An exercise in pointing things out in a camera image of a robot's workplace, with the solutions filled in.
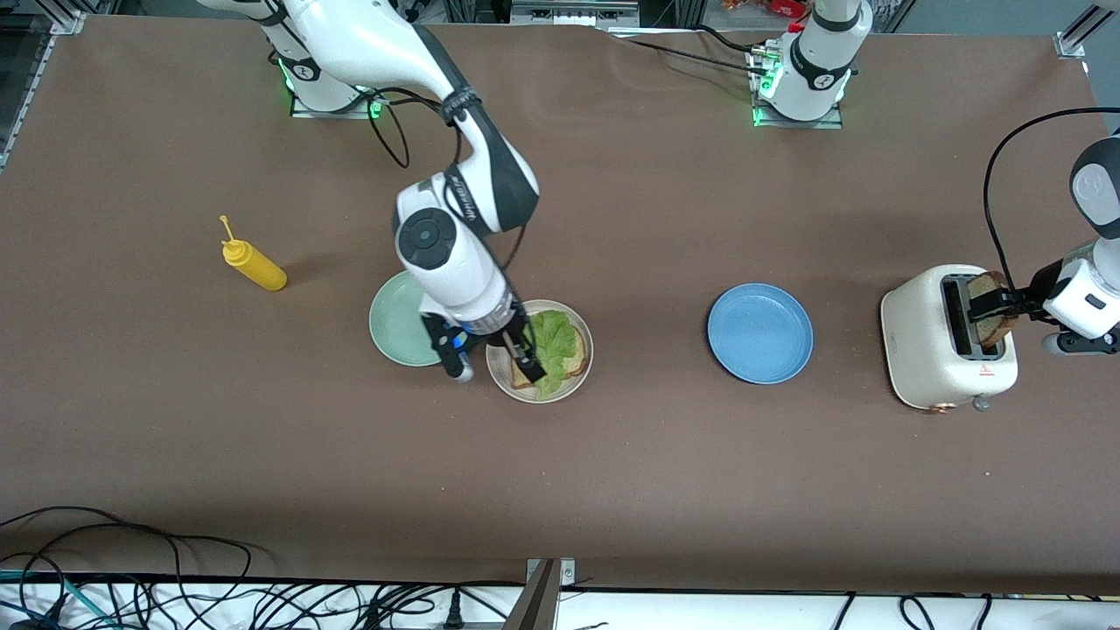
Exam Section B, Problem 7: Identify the brown bread slice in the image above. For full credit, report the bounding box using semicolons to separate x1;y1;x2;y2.
969;271;1021;349
510;328;589;391

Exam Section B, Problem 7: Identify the green lettuce leaf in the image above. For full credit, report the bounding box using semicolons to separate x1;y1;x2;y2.
522;311;580;402

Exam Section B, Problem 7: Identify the yellow mustard squeeze bottle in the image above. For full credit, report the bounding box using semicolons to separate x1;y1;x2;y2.
219;215;288;292

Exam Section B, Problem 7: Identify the beige round plate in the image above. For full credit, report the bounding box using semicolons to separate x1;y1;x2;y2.
486;299;595;405

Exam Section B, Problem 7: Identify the green round plate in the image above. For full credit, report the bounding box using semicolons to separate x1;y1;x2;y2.
368;271;447;368

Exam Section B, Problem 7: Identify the blue round plate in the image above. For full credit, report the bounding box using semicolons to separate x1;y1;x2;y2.
707;283;815;385

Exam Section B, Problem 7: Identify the white two-slot toaster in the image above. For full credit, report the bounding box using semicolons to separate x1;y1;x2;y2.
880;264;1019;413

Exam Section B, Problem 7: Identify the aluminium corner profile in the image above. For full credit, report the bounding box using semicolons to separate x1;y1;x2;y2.
1054;0;1120;60

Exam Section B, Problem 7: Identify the grey metal box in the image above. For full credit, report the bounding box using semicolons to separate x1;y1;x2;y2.
510;0;641;27

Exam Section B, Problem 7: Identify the red packet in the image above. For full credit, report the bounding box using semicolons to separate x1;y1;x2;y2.
719;0;810;20

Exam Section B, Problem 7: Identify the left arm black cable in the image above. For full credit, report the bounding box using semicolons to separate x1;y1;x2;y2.
983;107;1120;298

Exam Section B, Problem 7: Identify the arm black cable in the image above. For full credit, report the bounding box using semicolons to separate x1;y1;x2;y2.
983;107;1120;298
366;83;530;303

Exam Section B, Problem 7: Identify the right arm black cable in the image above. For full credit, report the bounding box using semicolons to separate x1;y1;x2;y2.
366;83;530;303

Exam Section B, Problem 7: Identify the grey metal bracket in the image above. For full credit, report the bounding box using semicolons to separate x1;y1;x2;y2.
501;557;578;630

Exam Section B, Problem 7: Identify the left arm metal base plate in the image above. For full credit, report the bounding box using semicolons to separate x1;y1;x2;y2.
748;48;845;130

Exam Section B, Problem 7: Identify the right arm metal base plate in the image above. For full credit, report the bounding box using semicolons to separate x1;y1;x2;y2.
290;83;390;120

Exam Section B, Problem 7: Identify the black cable on table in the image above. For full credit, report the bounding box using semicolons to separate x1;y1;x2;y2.
696;24;767;55
623;37;771;80

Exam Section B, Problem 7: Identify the long black looping cable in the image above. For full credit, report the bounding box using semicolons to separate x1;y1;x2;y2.
0;506;263;630

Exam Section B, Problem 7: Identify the teal cable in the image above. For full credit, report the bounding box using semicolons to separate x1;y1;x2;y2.
0;569;119;629

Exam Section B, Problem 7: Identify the aluminium frame profile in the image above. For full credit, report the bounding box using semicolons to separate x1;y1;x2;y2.
0;7;88;172

